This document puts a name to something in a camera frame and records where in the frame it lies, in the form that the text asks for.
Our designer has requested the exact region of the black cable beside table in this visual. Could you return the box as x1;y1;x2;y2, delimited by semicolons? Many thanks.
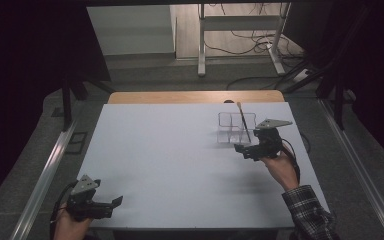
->
299;132;312;154

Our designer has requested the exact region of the tangle of black floor cables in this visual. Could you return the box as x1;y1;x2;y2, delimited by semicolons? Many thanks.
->
202;2;305;62

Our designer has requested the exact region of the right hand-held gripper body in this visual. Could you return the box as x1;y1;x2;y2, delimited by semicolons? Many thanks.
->
243;118;294;161

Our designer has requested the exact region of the white table cover board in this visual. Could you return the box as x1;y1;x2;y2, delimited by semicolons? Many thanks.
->
76;102;331;231

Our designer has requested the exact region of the dark curtain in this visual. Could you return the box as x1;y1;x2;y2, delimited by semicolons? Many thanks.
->
281;0;384;174
0;0;112;215

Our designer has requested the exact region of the dark-handled makeup brush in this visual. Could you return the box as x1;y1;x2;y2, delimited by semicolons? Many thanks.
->
236;101;253;144

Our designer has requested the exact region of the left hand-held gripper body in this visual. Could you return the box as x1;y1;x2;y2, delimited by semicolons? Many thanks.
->
65;174;113;222

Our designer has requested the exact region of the person's left hand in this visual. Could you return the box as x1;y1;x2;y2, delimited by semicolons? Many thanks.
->
53;209;93;240

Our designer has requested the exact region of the person's right hand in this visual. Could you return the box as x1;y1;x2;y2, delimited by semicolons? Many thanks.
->
259;145;301;192

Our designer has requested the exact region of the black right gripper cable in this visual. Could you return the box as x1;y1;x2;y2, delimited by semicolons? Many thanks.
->
281;137;302;186

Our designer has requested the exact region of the white cabinet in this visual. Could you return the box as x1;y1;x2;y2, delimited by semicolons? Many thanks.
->
86;4;177;57

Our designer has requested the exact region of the black floor bracket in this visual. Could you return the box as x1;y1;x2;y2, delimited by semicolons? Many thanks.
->
64;131;89;155

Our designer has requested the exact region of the white power strip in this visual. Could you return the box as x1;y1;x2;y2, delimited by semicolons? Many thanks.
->
292;68;312;83

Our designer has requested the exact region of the aluminium rail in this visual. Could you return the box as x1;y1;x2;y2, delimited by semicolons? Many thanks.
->
317;98;384;240
17;119;78;240

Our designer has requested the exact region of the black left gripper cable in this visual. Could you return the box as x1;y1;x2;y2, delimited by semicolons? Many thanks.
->
48;180;78;240

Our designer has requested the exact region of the clear acrylic organizer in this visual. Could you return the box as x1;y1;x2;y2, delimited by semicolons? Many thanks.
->
216;111;259;145

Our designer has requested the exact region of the white metal desk frame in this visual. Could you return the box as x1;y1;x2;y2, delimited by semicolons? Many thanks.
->
197;2;292;78

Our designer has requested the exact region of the black metal stand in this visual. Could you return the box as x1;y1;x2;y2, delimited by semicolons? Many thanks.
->
60;70;115;132
282;4;373;132

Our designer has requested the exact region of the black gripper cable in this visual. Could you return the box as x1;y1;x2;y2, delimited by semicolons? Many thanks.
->
281;137;302;186
48;180;78;240

